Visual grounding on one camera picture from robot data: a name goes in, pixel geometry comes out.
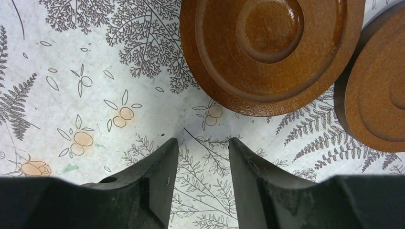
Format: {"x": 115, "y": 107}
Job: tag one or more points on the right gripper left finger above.
{"x": 138, "y": 197}

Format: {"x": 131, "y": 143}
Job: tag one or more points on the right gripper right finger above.
{"x": 268, "y": 197}

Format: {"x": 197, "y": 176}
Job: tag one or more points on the brown wooden coaster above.
{"x": 268, "y": 57}
{"x": 369, "y": 96}

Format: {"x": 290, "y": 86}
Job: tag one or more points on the floral tablecloth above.
{"x": 90, "y": 87}

